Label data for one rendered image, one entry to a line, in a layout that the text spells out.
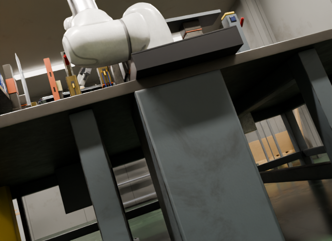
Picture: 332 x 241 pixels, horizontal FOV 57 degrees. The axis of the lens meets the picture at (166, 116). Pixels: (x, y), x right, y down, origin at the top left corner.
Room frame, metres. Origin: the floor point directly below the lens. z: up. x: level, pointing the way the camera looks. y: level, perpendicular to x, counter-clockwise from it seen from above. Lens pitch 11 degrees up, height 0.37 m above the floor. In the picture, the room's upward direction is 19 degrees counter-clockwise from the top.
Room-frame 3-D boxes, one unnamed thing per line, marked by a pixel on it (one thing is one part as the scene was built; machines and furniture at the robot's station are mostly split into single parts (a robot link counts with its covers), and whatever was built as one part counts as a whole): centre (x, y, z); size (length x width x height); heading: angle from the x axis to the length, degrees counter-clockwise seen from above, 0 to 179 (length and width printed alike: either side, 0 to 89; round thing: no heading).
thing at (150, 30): (1.10, -0.03, 0.92); 0.18 x 0.16 x 0.22; 108
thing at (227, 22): (1.70, -0.54, 0.92); 0.08 x 0.08 x 0.44; 16
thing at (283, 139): (5.76, -1.42, 0.24); 1.38 x 0.99 x 0.48; 12
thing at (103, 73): (1.60, 0.25, 0.88); 0.11 x 0.07 x 0.37; 16
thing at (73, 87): (1.58, 0.42, 0.87); 0.10 x 0.07 x 0.35; 16
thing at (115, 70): (1.61, 0.18, 0.91); 0.07 x 0.05 x 0.42; 16
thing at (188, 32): (1.62, -0.29, 0.92); 0.10 x 0.08 x 0.45; 106
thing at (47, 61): (1.58, 0.53, 0.95); 0.03 x 0.01 x 0.50; 106
